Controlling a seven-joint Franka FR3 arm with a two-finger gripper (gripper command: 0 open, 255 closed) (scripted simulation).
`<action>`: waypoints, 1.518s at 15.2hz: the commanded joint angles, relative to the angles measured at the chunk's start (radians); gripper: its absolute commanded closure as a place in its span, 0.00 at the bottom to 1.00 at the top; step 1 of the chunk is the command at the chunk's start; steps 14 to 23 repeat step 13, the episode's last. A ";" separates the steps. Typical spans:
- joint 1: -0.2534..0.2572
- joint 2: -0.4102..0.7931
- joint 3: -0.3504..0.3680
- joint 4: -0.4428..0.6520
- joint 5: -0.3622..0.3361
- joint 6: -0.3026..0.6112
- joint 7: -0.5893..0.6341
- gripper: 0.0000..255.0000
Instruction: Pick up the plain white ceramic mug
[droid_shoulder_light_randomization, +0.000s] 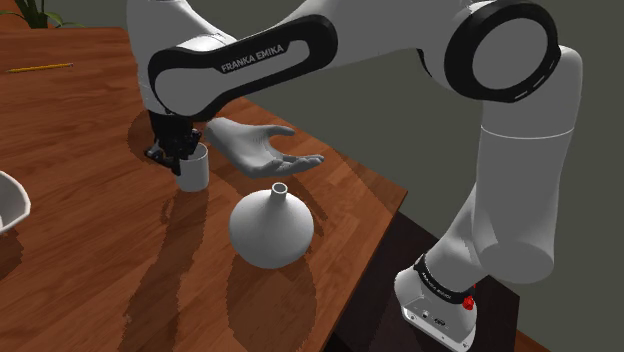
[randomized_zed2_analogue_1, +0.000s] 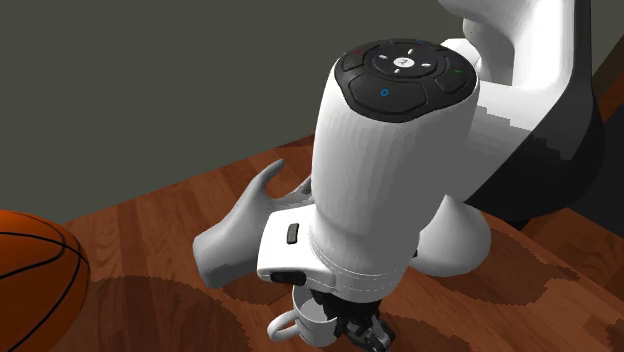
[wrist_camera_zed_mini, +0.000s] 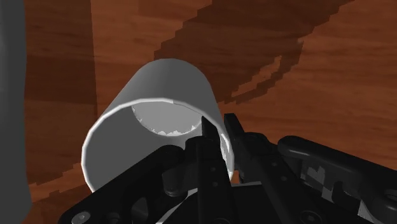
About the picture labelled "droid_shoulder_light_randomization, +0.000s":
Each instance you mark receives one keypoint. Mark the white bowl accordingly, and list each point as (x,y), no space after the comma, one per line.
(10,202)

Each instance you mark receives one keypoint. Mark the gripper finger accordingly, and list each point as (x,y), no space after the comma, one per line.
(156,153)
(176,164)

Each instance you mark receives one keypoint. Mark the brown wooden table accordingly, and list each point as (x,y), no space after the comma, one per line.
(78,146)

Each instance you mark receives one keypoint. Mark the white cup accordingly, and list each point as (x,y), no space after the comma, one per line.
(196,171)

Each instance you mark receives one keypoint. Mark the yellow pencil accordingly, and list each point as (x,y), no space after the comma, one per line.
(39,67)

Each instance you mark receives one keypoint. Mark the green potted plant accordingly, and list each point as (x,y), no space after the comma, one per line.
(35,13)

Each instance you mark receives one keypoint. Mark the white round vase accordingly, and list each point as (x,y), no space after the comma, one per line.
(271,229)

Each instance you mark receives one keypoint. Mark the white hand sculpture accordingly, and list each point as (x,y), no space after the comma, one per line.
(248,146)

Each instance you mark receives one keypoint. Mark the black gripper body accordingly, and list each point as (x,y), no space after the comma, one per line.
(171,130)

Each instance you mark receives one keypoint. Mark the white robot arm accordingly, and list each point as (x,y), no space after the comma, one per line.
(526,185)

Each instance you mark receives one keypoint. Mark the dark robot stand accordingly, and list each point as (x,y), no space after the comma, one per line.
(380,297)

